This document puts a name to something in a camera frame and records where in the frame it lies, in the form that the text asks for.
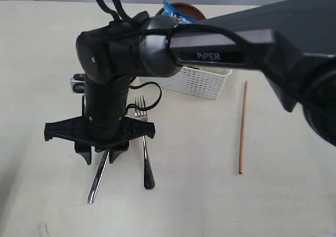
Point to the blue chips bag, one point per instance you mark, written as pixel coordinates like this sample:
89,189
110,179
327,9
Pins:
170,10

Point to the stainless steel fork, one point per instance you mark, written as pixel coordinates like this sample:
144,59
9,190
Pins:
148,179

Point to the white perforated plastic basket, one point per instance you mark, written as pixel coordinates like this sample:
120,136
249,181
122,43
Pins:
203,82

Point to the brown wooden chopstick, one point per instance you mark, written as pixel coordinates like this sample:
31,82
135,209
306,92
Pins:
241,142

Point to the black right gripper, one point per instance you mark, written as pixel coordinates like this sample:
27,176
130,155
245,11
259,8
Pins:
103,122

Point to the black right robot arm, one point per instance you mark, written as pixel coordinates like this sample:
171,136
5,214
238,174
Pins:
291,42

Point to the brown round plate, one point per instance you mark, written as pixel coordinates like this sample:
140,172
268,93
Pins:
185,8

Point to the stainless steel knife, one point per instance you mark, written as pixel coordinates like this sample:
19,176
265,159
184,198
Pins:
98,177

